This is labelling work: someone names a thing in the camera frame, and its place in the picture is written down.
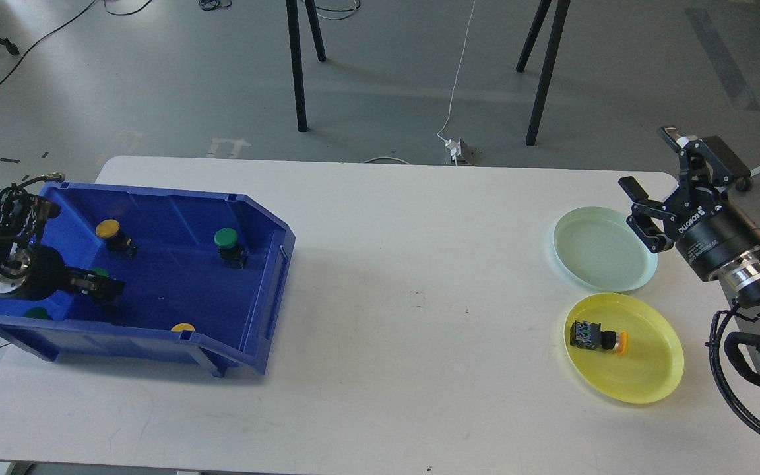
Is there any green push button corner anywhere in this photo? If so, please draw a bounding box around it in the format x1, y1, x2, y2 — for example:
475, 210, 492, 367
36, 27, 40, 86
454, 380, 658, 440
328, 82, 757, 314
23, 307, 51, 321

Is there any black stand leg left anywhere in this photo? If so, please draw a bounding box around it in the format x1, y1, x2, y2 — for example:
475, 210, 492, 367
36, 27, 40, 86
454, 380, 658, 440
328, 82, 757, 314
284, 1, 327, 133

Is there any white cable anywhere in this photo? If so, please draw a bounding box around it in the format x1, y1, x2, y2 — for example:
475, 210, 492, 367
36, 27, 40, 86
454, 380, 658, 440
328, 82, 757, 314
437, 0, 478, 141

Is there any yellow plate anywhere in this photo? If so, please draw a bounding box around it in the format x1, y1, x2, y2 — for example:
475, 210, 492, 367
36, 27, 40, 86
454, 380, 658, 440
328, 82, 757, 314
562, 294, 685, 404

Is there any black floor cable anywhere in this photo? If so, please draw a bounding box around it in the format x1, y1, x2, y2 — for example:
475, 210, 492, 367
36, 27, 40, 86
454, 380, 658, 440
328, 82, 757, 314
0, 0, 156, 117

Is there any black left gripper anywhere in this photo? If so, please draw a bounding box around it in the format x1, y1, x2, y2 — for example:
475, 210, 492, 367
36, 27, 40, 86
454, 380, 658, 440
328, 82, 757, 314
0, 247, 125, 305

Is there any black stand leg right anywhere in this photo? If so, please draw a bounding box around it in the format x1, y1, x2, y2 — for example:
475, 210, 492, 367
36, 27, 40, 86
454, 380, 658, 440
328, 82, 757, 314
515, 1, 572, 146

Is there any blue plastic bin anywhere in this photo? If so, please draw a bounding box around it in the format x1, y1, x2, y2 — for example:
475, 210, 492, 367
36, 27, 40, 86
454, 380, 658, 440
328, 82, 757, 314
0, 181, 295, 377

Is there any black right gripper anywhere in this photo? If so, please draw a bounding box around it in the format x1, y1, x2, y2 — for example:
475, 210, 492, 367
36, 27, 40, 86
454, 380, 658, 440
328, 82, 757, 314
618, 126, 760, 282

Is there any light green plate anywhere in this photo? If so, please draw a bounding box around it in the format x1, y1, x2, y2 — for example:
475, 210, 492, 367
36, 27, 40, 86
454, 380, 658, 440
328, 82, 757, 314
551, 206, 658, 294

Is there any black stand leg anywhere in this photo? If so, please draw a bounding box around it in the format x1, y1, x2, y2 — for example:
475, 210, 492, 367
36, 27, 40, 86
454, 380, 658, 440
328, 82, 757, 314
284, 1, 327, 133
515, 1, 572, 146

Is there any yellow push button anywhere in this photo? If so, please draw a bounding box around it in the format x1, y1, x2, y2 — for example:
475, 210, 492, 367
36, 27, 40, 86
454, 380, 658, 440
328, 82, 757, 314
94, 219, 138, 260
171, 323, 196, 332
568, 321, 629, 354

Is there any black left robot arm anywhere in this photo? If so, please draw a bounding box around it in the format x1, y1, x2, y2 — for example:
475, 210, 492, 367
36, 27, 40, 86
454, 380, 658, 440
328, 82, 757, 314
0, 172, 125, 305

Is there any white power adapter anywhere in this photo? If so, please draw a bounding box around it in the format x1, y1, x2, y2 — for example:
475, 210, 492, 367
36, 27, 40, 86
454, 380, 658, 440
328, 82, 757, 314
444, 139, 477, 166

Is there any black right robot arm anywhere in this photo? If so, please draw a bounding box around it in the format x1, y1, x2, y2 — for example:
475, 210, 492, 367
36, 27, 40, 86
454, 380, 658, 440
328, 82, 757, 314
618, 126, 760, 435

